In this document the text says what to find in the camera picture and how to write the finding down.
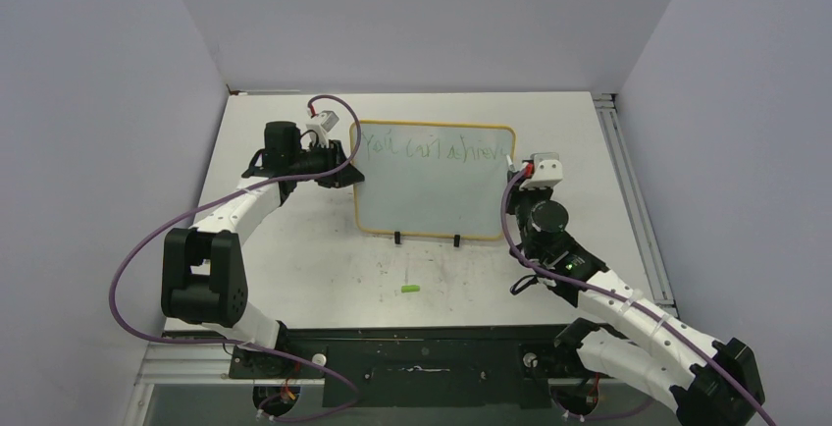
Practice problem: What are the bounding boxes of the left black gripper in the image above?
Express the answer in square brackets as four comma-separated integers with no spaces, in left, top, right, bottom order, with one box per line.
[288,138,364,189]

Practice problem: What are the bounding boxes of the yellow framed whiteboard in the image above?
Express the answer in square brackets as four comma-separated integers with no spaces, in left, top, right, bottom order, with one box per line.
[350,120,516,240]

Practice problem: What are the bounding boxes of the white green marker pen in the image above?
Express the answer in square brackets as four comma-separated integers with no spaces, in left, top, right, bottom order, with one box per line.
[506,155,516,173]

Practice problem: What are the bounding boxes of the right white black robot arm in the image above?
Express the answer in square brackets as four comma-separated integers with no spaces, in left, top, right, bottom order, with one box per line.
[500,182,774,425]

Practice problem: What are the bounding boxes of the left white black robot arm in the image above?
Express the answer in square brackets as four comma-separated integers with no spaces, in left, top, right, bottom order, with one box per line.
[161,119,364,378]

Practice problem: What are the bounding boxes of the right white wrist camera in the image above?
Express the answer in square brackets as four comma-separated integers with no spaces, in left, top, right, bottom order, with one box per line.
[519,152,564,190]

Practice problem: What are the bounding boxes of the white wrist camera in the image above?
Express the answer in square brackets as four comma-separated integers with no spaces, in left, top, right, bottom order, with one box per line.
[303,110,339,148]
[519,152,564,190]

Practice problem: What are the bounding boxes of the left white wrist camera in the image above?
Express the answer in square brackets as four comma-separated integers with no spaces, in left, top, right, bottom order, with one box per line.
[303,110,339,148]

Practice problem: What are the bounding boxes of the metal wire whiteboard stand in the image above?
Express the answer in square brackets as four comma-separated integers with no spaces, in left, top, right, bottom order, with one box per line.
[392,232,462,248]

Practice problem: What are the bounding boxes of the right aluminium rail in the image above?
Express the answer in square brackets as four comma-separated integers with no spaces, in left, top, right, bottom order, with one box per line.
[592,93,678,316]

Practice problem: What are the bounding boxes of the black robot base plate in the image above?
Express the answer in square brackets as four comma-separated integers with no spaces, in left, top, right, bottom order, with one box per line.
[229,324,613,414]

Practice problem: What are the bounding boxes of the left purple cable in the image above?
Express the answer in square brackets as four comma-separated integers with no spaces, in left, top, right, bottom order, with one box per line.
[107,94,364,424]

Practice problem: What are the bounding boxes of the front aluminium frame rail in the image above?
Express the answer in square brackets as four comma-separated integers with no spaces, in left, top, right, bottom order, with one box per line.
[123,337,729,426]

